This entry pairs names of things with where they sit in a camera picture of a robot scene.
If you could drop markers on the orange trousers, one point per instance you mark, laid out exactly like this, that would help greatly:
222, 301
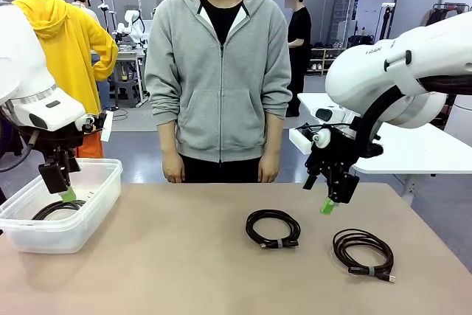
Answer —
92, 147

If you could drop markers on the person's left hand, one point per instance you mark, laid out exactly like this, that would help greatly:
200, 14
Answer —
269, 167

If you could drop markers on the person's left forearm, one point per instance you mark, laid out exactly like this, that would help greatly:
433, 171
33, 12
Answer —
273, 138

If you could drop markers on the person's right forearm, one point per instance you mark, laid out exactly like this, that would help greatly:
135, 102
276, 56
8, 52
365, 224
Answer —
169, 141

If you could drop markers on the clothes rack with garments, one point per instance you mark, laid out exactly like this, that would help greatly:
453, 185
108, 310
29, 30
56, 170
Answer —
442, 12

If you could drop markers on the black tripod pole white top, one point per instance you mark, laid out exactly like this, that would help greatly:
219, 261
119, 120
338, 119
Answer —
387, 20

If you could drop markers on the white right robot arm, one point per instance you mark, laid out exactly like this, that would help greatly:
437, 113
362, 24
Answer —
405, 64

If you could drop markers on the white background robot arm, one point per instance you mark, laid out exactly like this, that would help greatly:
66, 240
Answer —
131, 20

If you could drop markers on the yellow hoodie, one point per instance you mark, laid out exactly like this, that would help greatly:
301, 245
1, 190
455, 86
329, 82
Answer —
73, 53

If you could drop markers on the dark grey step stool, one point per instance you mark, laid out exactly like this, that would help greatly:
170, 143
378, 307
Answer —
125, 93

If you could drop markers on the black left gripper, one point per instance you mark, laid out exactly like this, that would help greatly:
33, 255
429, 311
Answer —
60, 156

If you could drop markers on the white side table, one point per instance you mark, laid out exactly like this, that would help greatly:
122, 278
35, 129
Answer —
424, 145

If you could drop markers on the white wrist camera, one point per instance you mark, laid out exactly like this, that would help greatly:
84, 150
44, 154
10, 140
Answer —
300, 139
105, 127

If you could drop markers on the person's right hand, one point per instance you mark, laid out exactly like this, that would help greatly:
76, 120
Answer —
173, 167

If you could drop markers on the person in grey hoodie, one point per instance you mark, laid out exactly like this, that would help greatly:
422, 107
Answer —
221, 90

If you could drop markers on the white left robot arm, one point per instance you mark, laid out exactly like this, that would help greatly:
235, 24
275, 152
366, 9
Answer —
22, 71

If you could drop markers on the clear plastic storage container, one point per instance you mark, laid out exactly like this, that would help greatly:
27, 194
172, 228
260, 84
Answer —
44, 241

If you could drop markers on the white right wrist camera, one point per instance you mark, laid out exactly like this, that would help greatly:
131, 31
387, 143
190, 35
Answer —
300, 139

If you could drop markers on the wooden shoe rack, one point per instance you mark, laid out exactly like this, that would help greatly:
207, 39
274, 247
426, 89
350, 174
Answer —
324, 55

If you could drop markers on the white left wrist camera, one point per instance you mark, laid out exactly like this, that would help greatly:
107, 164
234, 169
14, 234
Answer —
105, 127

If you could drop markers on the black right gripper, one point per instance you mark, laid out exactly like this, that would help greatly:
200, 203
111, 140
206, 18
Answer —
332, 156

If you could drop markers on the background robot work table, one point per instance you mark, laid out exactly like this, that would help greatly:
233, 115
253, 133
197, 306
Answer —
127, 56

